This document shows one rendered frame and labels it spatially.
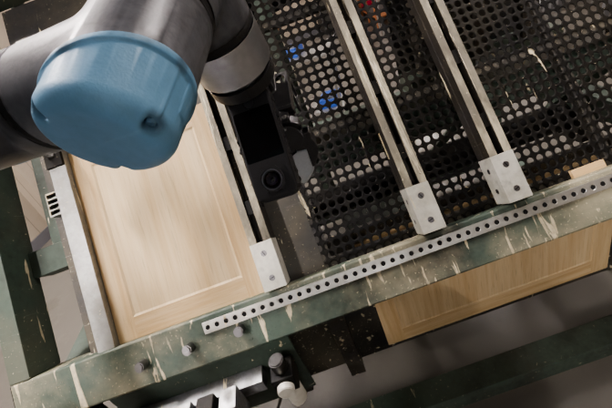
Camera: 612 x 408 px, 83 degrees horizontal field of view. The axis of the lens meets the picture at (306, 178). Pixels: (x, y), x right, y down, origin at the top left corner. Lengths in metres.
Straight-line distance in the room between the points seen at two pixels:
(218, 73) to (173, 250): 0.79
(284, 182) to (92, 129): 0.19
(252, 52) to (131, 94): 0.15
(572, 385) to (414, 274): 0.96
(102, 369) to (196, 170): 0.57
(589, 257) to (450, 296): 0.55
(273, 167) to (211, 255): 0.69
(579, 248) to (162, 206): 1.45
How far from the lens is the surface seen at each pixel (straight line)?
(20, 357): 1.30
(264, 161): 0.35
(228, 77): 0.32
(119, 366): 1.14
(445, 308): 1.51
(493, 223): 1.00
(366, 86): 0.97
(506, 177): 1.01
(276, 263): 0.92
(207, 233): 1.02
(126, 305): 1.13
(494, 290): 1.56
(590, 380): 1.81
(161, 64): 0.21
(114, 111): 0.19
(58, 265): 1.30
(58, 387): 1.25
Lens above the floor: 1.56
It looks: 29 degrees down
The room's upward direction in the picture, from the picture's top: 21 degrees counter-clockwise
